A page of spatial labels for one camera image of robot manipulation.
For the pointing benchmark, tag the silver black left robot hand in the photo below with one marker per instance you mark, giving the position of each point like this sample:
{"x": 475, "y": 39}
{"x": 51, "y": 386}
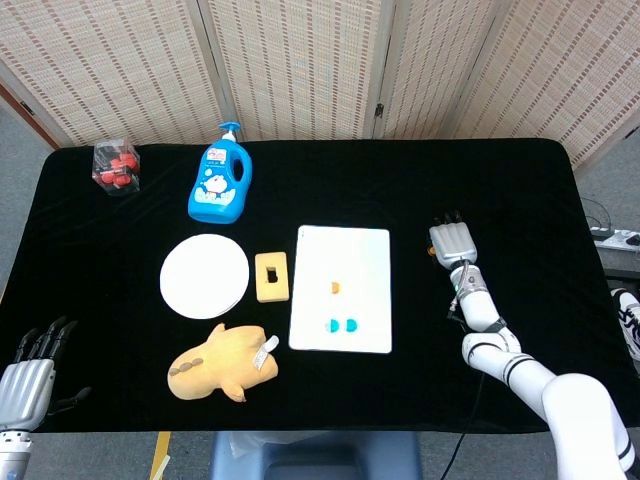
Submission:
{"x": 25, "y": 387}

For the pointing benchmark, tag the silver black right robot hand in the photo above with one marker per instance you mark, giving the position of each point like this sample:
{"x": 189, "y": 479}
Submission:
{"x": 452, "y": 245}

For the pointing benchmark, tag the blue round magnet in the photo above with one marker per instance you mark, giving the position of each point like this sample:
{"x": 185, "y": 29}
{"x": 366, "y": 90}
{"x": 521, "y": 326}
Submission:
{"x": 351, "y": 325}
{"x": 331, "y": 326}

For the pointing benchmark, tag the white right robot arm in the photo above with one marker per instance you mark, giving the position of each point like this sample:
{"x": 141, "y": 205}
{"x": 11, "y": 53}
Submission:
{"x": 575, "y": 400}

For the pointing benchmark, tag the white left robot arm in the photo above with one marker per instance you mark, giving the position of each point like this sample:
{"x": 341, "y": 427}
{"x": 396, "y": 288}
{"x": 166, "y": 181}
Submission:
{"x": 12, "y": 452}

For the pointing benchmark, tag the white magnetic board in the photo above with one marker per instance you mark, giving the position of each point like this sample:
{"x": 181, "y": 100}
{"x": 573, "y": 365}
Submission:
{"x": 360, "y": 265}

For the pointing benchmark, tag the white paper plate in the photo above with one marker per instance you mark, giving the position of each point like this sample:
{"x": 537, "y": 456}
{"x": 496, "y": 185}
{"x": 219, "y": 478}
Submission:
{"x": 202, "y": 275}

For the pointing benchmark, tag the black tablecloth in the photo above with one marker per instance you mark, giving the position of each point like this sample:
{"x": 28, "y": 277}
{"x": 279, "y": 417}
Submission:
{"x": 350, "y": 190}

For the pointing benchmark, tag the metal screen hinge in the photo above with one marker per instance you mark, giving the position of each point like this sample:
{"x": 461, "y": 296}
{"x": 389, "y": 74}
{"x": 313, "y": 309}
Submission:
{"x": 379, "y": 110}

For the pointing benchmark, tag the white power strip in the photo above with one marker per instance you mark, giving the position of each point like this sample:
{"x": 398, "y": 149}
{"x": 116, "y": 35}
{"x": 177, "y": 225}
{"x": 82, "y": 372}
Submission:
{"x": 617, "y": 239}

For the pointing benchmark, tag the woven folding screen panel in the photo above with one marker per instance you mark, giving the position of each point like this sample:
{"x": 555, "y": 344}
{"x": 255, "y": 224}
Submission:
{"x": 565, "y": 75}
{"x": 435, "y": 75}
{"x": 115, "y": 75}
{"x": 300, "y": 65}

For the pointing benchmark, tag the yellow sponge with hole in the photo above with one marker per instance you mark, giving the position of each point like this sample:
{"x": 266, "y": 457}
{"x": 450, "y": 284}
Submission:
{"x": 281, "y": 285}

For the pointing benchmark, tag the white black sneaker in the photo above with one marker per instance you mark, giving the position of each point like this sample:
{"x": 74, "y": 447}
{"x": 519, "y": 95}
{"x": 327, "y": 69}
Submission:
{"x": 627, "y": 320}

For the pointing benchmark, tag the yellow plush toy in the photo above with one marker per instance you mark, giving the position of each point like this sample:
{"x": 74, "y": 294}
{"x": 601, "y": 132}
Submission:
{"x": 220, "y": 365}

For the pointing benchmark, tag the blue detergent bottle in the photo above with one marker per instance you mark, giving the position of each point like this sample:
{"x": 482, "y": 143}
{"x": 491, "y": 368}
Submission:
{"x": 220, "y": 195}

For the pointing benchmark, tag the clear box with red caps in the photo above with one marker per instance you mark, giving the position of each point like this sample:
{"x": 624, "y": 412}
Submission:
{"x": 116, "y": 167}

